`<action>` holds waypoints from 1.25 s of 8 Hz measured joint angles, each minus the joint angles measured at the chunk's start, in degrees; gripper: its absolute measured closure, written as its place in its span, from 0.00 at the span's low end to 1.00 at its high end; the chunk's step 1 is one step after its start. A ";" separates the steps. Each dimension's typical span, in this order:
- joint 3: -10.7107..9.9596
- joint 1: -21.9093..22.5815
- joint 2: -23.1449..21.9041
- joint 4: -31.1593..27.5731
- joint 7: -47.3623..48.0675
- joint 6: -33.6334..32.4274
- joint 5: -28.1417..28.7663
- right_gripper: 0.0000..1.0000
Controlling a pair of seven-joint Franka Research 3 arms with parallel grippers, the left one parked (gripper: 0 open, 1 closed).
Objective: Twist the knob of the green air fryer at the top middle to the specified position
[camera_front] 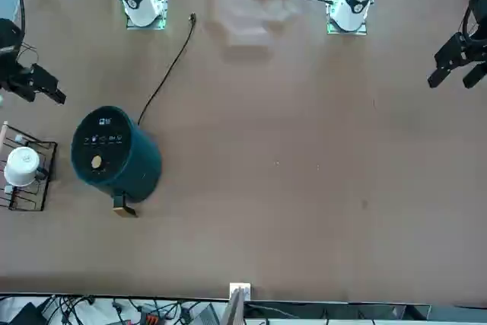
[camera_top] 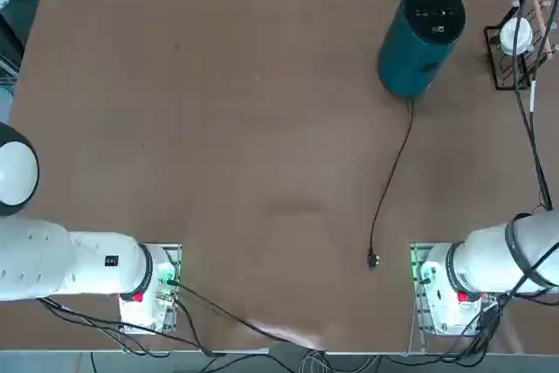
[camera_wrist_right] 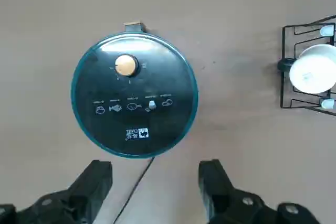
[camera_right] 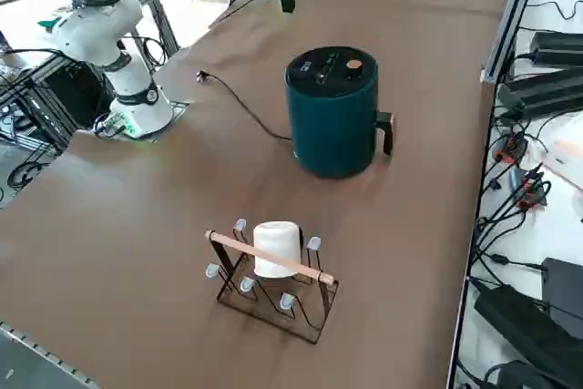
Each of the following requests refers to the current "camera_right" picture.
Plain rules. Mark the black knob with wooden top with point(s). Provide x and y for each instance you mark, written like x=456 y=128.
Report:
x=353 y=64

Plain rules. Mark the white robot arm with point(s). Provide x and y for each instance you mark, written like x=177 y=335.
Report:
x=91 y=33

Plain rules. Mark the dark green air fryer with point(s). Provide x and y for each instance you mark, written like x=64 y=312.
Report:
x=332 y=134

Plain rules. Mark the black control box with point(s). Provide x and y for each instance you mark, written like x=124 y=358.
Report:
x=77 y=88

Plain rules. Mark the teal green object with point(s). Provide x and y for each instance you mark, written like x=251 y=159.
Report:
x=50 y=23

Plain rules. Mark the white cup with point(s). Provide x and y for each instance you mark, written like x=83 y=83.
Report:
x=278 y=243

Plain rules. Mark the long black power adapter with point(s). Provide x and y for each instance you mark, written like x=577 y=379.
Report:
x=510 y=311
x=542 y=93

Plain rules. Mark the orange and black connector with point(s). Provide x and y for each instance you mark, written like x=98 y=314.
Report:
x=533 y=188
x=510 y=147

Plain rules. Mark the white box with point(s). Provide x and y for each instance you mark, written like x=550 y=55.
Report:
x=567 y=156

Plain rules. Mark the grey aluminium rail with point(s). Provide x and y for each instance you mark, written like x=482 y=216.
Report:
x=36 y=348

